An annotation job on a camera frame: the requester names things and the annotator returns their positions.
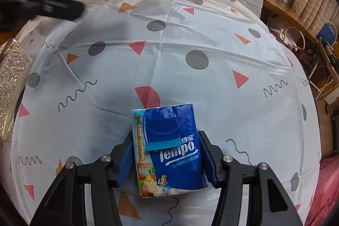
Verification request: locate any blue tissue packet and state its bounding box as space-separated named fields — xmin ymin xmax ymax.
xmin=132 ymin=103 xmax=208 ymax=198

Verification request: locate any wooden folding table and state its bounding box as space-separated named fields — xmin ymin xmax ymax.
xmin=308 ymin=38 xmax=339 ymax=101

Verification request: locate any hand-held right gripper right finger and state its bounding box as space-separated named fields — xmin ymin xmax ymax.
xmin=198 ymin=130 xmax=304 ymax=226

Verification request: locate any wooden desk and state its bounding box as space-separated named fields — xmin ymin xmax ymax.
xmin=261 ymin=0 xmax=321 ymax=42

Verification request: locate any gold embossed tissue box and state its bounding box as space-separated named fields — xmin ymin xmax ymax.
xmin=0 ymin=38 xmax=33 ymax=142

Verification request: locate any beige patterned curtain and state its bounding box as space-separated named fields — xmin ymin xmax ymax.
xmin=291 ymin=0 xmax=339 ymax=41

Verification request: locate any pink bed sheet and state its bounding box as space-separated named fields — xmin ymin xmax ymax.
xmin=304 ymin=154 xmax=339 ymax=226

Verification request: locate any blue folding chair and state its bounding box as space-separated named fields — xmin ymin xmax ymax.
xmin=316 ymin=22 xmax=338 ymax=46

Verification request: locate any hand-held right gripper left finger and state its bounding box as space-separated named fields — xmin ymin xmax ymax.
xmin=29 ymin=130 xmax=137 ymax=226

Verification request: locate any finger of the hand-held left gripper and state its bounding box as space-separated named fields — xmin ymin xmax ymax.
xmin=39 ymin=0 xmax=86 ymax=22

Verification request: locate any dark tool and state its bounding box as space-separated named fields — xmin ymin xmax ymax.
xmin=322 ymin=39 xmax=339 ymax=68

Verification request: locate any printed plastic sheet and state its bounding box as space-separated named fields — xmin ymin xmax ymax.
xmin=0 ymin=0 xmax=322 ymax=226

